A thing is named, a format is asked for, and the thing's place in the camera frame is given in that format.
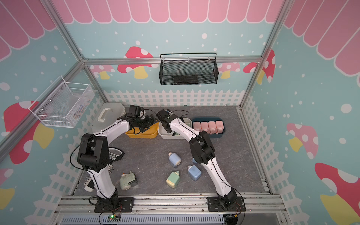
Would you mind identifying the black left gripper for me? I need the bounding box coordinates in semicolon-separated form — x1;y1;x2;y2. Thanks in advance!
135;114;159;132

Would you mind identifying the yellow plastic storage tub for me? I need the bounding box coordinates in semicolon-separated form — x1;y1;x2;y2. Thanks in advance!
125;122;159;139

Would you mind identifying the white plastic storage tub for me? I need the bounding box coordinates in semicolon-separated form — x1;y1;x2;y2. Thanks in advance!
158;118;193;140

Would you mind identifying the pink sharpener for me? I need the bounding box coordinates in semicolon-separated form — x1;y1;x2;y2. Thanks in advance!
193;121;202;132
200;121;210;134
208;121;218;135
215;121;225;134

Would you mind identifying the dark teal storage tub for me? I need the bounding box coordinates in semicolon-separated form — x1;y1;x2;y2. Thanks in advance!
191;116;226;139

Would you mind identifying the pale green round sharpener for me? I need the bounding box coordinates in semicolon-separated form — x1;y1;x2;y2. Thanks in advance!
119;171;138;191

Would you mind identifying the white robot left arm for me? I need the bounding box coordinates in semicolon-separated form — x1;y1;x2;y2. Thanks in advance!
77;105;158;210

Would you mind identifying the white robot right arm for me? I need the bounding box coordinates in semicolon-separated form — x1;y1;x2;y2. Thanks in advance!
157;109;238;210

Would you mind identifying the white lidded plastic case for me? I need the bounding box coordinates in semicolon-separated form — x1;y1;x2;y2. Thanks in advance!
91;102;125;133

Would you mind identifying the black digital scale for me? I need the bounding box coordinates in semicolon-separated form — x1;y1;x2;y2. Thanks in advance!
108;147;125;162

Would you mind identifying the blue sharpener centre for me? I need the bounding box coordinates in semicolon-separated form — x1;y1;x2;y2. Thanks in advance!
168;152;182;168

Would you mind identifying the blue sharpener lower right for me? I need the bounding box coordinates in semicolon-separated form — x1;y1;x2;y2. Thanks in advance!
187;165;202;181

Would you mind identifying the black drill bit rack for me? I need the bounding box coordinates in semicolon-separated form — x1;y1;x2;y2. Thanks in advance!
84;177;95;192

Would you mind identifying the green circuit board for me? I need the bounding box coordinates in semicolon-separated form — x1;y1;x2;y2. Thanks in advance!
107;215;121;223

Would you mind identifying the black wire mesh basket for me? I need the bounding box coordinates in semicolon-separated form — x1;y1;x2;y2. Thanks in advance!
159;52;219;86

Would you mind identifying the white wire wall basket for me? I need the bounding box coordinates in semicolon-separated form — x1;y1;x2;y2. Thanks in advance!
28;76;95;128

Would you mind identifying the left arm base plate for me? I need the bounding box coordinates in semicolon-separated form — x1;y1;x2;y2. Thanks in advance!
94;196;135;213

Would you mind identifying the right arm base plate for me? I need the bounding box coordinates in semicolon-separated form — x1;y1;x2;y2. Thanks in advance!
205;196;246;212

